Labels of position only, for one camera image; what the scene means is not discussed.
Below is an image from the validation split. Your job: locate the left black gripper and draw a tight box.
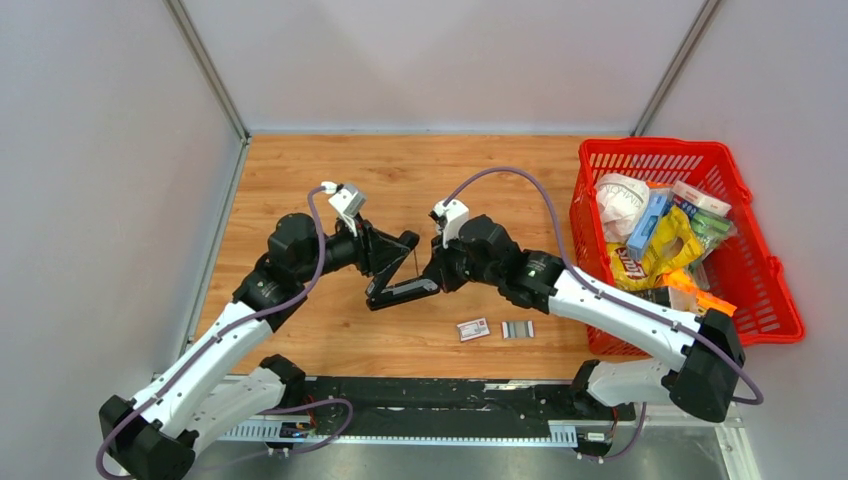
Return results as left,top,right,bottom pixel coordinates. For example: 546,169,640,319
295,211,409,284

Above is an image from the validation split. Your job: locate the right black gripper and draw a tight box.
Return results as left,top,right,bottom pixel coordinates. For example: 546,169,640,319
422,231,501,296

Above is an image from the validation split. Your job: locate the black stapler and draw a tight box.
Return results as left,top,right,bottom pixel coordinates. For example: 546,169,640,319
364,230,441,313

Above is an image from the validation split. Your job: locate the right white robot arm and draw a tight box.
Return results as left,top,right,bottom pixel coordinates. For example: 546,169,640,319
425,213,745,423

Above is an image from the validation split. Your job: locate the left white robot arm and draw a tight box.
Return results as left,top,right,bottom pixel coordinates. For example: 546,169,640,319
96,213,420,479

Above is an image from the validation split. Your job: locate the red white staple box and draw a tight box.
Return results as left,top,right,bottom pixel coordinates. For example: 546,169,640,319
457,318,491,342

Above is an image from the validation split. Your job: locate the white crumpled bag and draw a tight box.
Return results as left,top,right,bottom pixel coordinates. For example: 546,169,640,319
595,173,650,243

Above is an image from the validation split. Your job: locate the blue box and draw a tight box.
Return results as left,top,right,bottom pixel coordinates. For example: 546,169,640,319
626,191,670,261

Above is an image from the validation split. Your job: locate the orange snack pack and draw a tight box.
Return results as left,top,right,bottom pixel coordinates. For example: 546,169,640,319
657,269,737,317

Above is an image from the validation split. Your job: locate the yellow chips bag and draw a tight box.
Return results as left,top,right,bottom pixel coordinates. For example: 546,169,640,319
606,206,705,291

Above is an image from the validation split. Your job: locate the white red package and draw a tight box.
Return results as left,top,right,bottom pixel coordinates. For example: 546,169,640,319
671,180,731,217

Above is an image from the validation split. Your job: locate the green snack pack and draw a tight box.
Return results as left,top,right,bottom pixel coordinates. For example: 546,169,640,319
690,211,736,259

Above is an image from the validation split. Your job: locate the red plastic basket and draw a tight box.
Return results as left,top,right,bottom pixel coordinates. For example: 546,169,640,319
569,137,806,346

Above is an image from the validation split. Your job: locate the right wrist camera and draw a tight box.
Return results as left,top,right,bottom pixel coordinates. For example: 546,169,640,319
431,198,470,249

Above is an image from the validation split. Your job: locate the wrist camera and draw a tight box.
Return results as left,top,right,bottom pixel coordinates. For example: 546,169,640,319
321,181,367,238
431,198,470,249

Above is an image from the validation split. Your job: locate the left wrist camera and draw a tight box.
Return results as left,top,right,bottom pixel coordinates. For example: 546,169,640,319
321,181,367,238

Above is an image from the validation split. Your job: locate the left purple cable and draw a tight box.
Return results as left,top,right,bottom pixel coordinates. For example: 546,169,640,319
95,185,340,480

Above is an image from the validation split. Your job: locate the purple cable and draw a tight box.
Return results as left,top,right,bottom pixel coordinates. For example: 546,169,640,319
442,166,764,407
95,185,340,480

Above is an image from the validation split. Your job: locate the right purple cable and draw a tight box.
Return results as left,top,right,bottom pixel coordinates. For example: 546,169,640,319
442,166,764,407

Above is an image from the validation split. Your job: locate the slotted cable duct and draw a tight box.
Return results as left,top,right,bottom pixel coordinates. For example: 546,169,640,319
220,419,579,448

